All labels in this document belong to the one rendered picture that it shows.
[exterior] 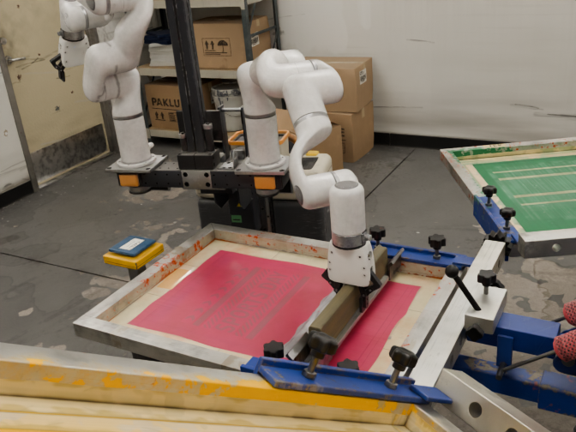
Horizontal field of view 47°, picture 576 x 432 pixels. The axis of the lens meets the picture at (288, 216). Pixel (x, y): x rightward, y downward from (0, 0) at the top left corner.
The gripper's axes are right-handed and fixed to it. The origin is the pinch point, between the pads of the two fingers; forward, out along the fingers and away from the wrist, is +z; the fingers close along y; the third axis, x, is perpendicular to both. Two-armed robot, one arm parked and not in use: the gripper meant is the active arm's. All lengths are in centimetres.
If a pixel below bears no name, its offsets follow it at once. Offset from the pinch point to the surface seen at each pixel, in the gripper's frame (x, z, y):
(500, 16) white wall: -380, -3, 50
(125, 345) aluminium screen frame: 29, 4, 44
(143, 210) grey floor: -205, 101, 255
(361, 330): 2.5, 5.9, -3.0
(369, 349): 8.4, 5.9, -7.4
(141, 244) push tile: -13, 4, 74
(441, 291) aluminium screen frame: -14.3, 2.4, -16.6
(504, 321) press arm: 0.3, -2.7, -33.8
